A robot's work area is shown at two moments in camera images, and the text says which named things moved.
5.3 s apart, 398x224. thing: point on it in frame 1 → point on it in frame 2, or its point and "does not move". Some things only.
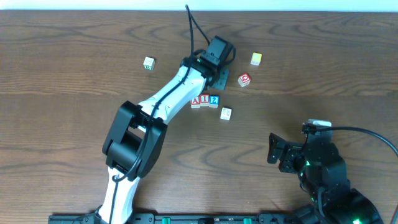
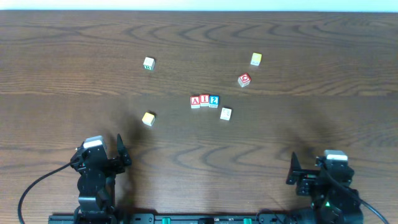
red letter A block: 195,102 does not move
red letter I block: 204,99 does not move
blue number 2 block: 214,101 does not move
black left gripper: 221,78 → 111,163
